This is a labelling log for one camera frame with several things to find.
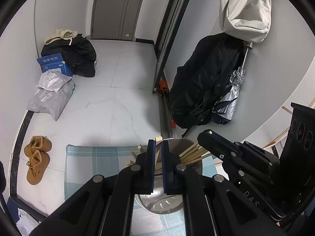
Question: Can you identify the black clothes pile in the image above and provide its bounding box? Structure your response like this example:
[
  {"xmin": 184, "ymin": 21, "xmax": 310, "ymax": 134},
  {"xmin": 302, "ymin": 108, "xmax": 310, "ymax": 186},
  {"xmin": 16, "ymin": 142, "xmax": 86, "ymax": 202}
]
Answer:
[{"xmin": 41, "ymin": 34, "xmax": 97, "ymax": 78}]

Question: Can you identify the black sliding door frame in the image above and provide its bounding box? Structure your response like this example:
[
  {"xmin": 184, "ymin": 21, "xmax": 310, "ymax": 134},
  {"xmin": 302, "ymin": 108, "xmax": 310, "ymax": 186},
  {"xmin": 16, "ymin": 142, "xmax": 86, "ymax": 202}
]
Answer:
[{"xmin": 152, "ymin": 0, "xmax": 190, "ymax": 138}]

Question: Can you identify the orange handled tool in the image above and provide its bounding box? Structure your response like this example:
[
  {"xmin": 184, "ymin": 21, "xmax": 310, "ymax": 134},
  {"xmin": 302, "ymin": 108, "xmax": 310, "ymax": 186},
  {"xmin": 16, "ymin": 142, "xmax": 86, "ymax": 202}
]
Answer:
[{"xmin": 157, "ymin": 80, "xmax": 176, "ymax": 128}]

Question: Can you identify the black hanging coat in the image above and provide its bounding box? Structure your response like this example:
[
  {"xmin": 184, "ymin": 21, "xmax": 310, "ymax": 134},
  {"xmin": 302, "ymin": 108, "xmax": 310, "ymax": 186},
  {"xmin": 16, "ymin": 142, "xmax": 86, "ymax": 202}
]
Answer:
[{"xmin": 169, "ymin": 32, "xmax": 245, "ymax": 130}]

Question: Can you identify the blue cardboard box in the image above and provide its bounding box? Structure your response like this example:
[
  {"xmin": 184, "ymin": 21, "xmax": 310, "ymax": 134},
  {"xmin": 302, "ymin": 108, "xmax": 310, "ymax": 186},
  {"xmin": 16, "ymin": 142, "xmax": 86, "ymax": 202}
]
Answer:
[{"xmin": 37, "ymin": 53, "xmax": 73, "ymax": 77}]

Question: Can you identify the cream knit garment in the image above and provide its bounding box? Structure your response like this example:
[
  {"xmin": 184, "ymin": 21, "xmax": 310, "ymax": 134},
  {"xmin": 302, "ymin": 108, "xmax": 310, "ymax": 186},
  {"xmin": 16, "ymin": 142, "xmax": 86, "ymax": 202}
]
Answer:
[{"xmin": 44, "ymin": 29, "xmax": 78, "ymax": 45}]

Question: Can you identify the dark blue flat box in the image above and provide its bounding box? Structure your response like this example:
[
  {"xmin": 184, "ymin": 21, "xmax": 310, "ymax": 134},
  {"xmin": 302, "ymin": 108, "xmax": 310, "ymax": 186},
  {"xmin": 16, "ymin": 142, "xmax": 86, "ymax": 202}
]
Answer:
[{"xmin": 7, "ymin": 197, "xmax": 26, "ymax": 221}]

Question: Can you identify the silver folded umbrella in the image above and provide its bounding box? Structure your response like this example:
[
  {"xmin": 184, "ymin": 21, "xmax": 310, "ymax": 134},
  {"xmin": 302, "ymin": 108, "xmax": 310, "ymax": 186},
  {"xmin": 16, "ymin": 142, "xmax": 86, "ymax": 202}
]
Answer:
[{"xmin": 211, "ymin": 41, "xmax": 253, "ymax": 125}]

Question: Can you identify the white utensil holder cup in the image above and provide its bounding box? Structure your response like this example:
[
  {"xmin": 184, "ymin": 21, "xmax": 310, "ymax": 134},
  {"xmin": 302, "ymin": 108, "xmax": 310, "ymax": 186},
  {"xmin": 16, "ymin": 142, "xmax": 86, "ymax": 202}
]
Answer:
[{"xmin": 134, "ymin": 138, "xmax": 193, "ymax": 215}]

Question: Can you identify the grey plastic mail bag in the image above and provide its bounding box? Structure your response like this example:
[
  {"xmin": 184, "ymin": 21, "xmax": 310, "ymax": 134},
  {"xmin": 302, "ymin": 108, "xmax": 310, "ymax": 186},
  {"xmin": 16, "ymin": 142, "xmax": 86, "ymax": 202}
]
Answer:
[{"xmin": 27, "ymin": 79, "xmax": 75, "ymax": 121}]

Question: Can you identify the tan suede boot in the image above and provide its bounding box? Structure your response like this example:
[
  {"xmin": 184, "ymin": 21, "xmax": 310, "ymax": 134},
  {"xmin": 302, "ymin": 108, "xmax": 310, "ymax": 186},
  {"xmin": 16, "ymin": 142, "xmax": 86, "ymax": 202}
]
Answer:
[
  {"xmin": 27, "ymin": 150, "xmax": 50, "ymax": 185},
  {"xmin": 24, "ymin": 135, "xmax": 52, "ymax": 158}
]

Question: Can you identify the white plastic mail bag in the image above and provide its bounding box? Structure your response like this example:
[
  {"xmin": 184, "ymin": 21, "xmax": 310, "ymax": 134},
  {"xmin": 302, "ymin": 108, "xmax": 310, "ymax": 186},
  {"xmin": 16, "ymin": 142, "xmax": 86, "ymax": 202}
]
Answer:
[{"xmin": 37, "ymin": 70, "xmax": 72, "ymax": 93}]

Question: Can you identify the teal plaid placemat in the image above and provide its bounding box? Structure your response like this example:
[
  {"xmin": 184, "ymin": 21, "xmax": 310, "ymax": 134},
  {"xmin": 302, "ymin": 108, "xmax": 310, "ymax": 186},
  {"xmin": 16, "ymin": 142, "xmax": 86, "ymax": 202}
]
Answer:
[{"xmin": 64, "ymin": 144, "xmax": 219, "ymax": 236}]

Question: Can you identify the grey entrance door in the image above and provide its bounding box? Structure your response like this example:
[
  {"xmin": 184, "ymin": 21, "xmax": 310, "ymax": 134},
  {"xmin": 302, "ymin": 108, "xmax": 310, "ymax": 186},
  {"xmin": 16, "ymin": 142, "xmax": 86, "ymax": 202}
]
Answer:
[{"xmin": 91, "ymin": 0, "xmax": 143, "ymax": 41}]

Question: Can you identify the white shoulder bag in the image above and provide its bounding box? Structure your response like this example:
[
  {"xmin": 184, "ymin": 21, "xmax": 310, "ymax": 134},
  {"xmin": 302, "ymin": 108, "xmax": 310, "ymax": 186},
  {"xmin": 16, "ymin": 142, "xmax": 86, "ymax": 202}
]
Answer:
[{"xmin": 219, "ymin": 0, "xmax": 272, "ymax": 43}]

